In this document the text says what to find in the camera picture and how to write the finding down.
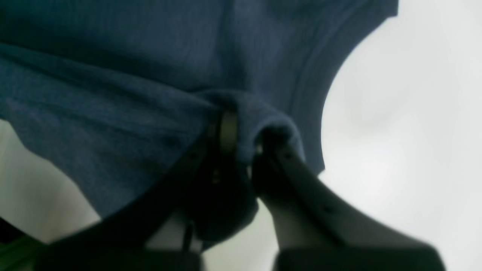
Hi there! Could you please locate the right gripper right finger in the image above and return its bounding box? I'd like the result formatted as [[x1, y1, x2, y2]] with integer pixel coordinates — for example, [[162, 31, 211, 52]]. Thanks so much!
[[252, 131, 445, 271]]

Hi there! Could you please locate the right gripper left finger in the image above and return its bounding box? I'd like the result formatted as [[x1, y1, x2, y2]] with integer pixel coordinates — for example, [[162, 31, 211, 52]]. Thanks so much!
[[34, 112, 240, 271]]

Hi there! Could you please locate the dark blue T-shirt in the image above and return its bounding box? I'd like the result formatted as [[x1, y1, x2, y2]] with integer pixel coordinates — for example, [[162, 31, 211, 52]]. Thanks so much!
[[0, 0, 399, 251]]

